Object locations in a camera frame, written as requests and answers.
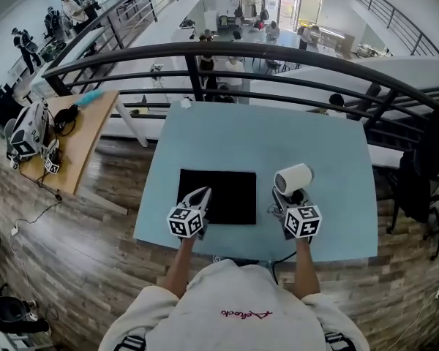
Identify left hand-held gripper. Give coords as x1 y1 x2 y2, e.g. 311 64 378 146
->
167 186 213 241

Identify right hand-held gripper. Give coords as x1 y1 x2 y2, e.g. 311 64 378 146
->
271 187 323 241

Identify black cloth mat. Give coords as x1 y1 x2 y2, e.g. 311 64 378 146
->
176 168 258 226

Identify person's right forearm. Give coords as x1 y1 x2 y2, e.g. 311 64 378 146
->
294 236 321 301

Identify person's left forearm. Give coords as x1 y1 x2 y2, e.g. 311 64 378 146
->
162 236 197 299

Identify light blue table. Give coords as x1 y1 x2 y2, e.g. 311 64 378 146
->
133 100 380 263

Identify person's white t-shirt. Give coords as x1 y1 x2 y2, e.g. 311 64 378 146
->
98 260 370 351

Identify wooden table with white legs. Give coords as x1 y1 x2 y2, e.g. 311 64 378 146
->
16 89 149 215

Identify black mesh office chair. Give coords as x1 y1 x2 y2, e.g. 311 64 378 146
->
386 104 439 259

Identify teal cloth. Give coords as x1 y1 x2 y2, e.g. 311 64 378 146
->
74 88 105 107

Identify black headphones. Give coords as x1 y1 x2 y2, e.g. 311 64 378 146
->
53 103 80 137

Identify black curved metal railing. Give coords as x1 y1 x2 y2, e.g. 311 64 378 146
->
42 41 439 149

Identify white and gray backpack device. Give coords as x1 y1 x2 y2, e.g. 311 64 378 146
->
7 100 50 160

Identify black straight walkway railing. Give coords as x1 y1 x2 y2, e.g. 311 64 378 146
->
54 0 206 80

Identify black stair railing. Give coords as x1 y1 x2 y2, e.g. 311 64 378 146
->
353 0 439 60

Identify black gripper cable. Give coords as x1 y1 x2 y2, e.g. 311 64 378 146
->
271 249 297 284

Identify black white-striped shoulder strap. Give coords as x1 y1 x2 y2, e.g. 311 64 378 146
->
323 331 354 351
115 334 147 351

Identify black floor cable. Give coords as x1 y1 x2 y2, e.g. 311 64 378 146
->
16 194 63 230

